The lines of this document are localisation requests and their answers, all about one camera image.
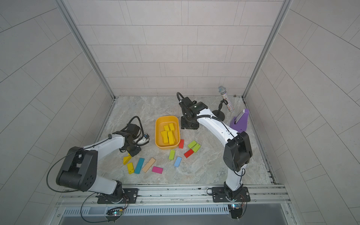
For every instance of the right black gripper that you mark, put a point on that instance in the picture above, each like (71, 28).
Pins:
(189, 123)

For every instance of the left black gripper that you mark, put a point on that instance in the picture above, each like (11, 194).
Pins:
(133, 150)

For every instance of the yellow block top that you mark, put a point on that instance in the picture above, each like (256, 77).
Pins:
(171, 126)

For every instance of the yellow block small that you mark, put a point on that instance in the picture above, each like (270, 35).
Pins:
(126, 159)

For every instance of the yellow plastic tray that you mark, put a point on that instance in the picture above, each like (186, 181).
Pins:
(159, 127)

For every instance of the yellow block diagonal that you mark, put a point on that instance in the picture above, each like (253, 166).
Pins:
(171, 138)

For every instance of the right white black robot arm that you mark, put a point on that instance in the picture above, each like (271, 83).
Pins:
(237, 152)

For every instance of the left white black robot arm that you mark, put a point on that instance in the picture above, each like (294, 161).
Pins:
(79, 169)

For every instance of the black microphone stand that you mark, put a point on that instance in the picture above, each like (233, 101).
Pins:
(218, 113)

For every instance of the teal block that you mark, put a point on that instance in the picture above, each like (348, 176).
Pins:
(139, 165)

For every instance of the tan wooden block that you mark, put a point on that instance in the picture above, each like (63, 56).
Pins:
(148, 165)

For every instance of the red block by tray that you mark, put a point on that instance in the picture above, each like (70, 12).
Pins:
(181, 144)

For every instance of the light green block upper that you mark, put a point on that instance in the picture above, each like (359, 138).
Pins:
(192, 144)

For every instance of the light green block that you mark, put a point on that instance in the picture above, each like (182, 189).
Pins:
(192, 144)
(196, 148)

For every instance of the glitter microphone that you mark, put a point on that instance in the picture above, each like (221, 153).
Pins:
(223, 92)

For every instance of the magenta block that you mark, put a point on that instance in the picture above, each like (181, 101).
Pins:
(158, 170)

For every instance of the red block right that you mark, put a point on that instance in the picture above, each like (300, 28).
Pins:
(188, 153)

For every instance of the green block centre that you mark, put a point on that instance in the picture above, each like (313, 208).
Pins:
(172, 155)

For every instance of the white smartphone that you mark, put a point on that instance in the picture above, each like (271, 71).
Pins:
(238, 117)

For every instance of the purple phone holder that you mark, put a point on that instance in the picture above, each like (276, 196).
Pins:
(241, 125)

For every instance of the light blue block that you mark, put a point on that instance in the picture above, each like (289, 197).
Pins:
(178, 161)

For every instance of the left circuit board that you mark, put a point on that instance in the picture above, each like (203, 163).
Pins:
(118, 211)

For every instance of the circuit board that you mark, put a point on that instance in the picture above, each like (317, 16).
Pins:
(236, 210)
(118, 211)

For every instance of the right circuit board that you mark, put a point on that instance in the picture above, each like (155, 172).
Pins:
(236, 210)

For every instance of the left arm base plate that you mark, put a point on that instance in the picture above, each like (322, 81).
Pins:
(129, 196)

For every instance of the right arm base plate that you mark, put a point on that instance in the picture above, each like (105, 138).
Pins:
(226, 195)

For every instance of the aluminium mounting rail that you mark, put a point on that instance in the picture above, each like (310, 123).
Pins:
(151, 195)

